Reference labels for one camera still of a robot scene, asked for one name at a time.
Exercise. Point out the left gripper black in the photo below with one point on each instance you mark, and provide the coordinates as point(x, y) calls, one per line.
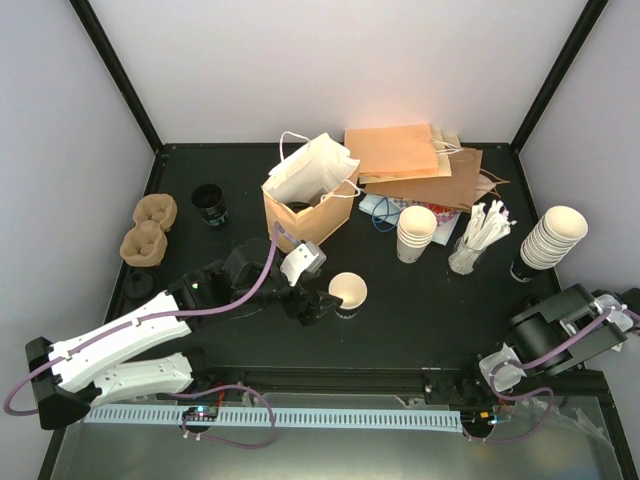
point(310, 313)

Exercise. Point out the orange paper bag white handles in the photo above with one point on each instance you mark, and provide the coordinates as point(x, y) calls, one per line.
point(320, 172)

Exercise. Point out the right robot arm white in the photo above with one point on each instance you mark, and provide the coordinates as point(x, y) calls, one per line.
point(559, 333)

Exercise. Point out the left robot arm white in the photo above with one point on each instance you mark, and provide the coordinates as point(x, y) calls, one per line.
point(72, 377)

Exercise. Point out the light blue paper bag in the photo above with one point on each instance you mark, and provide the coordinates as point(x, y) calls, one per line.
point(383, 213)

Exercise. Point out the white paper cup stack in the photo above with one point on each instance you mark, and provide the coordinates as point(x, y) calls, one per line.
point(415, 228)

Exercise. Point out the checkered paper bag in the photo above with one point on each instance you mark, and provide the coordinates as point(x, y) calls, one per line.
point(447, 218)

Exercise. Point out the black paper cup stack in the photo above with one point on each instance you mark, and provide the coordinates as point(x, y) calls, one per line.
point(209, 201)

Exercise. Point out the orange paper bag stack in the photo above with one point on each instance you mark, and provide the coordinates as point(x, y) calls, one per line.
point(409, 152)

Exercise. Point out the brown kraft paper bag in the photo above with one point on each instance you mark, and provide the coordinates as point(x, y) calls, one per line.
point(457, 191)

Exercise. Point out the black cup lid stack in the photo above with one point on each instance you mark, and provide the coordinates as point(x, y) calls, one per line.
point(139, 286)

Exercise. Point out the pulp cup carrier stack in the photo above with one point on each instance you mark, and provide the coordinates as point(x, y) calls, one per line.
point(145, 245)

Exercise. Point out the tall white cup stack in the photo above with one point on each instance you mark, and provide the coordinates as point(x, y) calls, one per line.
point(557, 232)

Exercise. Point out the blue slotted cable duct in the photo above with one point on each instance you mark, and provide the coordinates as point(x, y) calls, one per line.
point(310, 418)

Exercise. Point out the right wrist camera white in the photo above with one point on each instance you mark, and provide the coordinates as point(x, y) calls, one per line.
point(620, 313)

